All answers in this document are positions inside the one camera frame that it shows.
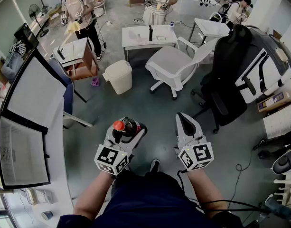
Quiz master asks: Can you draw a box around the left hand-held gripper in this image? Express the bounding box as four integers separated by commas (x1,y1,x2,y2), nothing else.
94,123,148,176

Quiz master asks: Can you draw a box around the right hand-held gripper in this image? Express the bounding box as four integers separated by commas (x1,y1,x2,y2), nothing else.
174,112,215,171

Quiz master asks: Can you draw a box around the dark soda bottle red cap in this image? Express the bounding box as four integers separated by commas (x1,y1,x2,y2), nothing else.
113,117,142,137

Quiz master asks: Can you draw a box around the black mini fridge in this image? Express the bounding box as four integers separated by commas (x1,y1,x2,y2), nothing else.
0,47,89,190

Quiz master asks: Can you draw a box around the person's left forearm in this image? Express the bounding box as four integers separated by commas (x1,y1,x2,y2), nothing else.
73,171,117,222

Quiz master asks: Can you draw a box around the person's right forearm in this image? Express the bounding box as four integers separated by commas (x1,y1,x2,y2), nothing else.
187,169,229,219

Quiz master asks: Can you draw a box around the person's right shoe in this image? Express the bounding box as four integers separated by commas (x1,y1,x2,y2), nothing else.
149,159,161,173

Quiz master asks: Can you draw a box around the beige trash bin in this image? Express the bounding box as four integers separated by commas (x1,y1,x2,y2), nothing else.
102,59,133,95

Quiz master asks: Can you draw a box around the person's navy shirt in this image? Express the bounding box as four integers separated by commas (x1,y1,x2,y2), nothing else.
56,170,242,228

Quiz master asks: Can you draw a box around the white office chair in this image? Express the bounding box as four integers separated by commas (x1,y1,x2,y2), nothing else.
145,36,218,101

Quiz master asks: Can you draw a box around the blue chair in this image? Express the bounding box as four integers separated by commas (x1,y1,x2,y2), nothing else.
49,57,75,115

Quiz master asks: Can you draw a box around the black office chair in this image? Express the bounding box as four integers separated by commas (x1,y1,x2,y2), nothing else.
190,24,253,134

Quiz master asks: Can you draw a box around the black bag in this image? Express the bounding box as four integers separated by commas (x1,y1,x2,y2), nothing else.
253,129,291,160

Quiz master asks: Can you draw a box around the cardboard box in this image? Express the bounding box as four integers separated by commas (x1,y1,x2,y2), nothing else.
256,90,291,114

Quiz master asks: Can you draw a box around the wooden table with white top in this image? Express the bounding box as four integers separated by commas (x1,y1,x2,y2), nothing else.
51,37,100,81

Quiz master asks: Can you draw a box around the black and white controller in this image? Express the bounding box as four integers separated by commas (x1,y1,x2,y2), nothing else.
271,147,291,175

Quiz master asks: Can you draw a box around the black stand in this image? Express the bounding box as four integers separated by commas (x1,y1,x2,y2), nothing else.
57,46,66,61

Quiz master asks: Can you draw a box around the white and black machine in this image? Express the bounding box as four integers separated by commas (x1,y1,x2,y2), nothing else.
234,25,291,104

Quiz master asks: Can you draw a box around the yellow cloth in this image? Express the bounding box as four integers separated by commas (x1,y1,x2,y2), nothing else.
62,20,81,46

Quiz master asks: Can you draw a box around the blue power tool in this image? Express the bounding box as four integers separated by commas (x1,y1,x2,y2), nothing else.
263,193,291,223

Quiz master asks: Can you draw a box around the white curved counter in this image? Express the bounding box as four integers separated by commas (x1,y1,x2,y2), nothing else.
178,0,222,15

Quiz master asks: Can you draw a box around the denim bag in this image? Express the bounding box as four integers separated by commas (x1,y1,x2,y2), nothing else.
0,52,25,84

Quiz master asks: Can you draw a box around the white chair with orange cushion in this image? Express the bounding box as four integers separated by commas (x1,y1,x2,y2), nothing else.
93,0,108,18

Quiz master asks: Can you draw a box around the striped bag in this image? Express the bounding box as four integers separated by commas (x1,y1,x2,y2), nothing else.
9,40,27,58

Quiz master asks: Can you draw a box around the black monitor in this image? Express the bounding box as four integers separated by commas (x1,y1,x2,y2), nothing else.
13,22,40,51

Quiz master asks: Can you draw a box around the black standing fan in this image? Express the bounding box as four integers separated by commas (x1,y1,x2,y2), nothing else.
28,3,50,38

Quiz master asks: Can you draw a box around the black floor cable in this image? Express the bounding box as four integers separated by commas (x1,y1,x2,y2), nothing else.
227,148,255,210

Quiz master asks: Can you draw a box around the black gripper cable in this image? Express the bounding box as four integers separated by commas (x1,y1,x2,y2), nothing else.
177,170,272,215

